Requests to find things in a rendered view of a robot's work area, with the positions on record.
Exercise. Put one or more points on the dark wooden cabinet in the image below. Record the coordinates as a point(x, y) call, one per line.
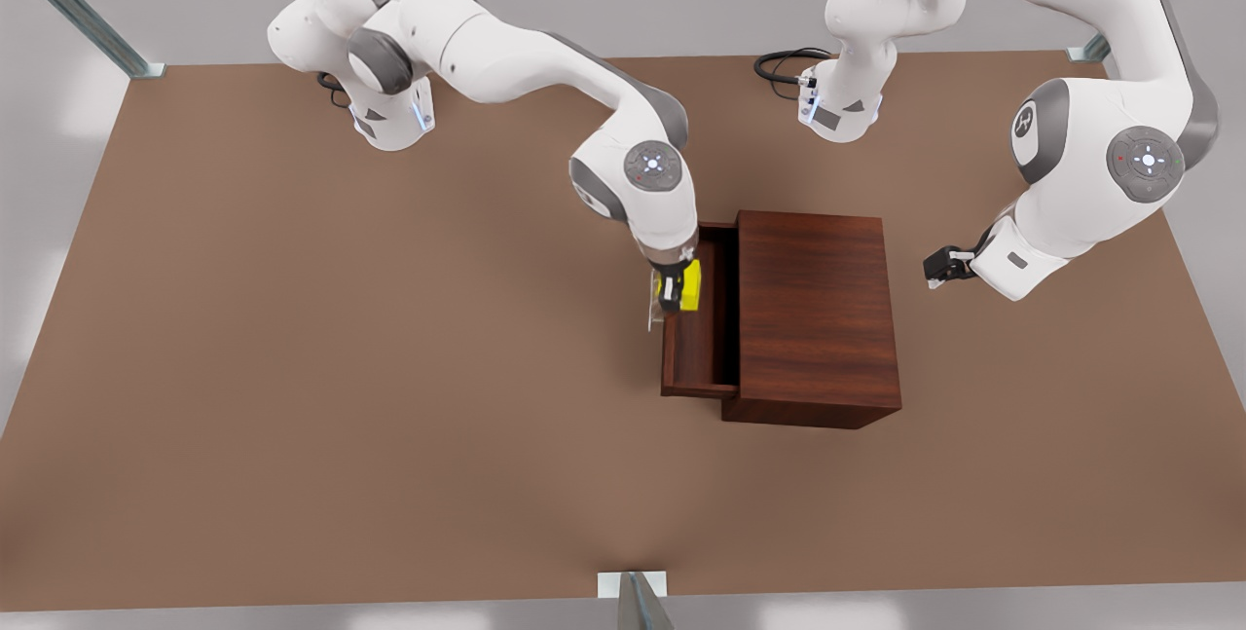
point(813, 318)

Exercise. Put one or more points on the dark wooden drawer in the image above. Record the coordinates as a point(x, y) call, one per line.
point(703, 338)

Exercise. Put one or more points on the yellow block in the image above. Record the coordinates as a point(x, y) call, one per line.
point(690, 287)

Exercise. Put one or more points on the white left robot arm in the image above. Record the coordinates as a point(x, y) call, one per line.
point(1090, 158)

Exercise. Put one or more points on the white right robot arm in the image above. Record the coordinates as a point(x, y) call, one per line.
point(506, 55)

